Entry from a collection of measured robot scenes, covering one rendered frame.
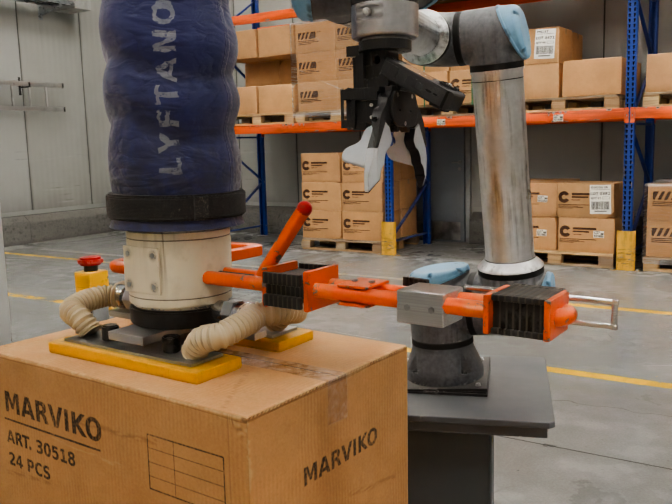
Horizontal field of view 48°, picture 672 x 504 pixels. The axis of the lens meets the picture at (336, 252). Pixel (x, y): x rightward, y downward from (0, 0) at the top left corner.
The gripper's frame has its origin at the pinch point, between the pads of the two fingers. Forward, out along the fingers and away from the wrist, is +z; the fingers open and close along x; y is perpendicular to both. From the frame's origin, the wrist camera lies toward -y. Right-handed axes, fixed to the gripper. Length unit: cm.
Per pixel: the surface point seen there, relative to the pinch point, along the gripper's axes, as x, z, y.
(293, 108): -692, -69, 531
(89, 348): 14, 25, 49
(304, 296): 4.7, 14.9, 13.2
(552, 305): 4.2, 13.1, -22.4
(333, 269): -1.9, 11.8, 12.6
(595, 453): -229, 123, 32
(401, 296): 3.8, 13.8, -2.0
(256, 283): 3.7, 13.8, 22.9
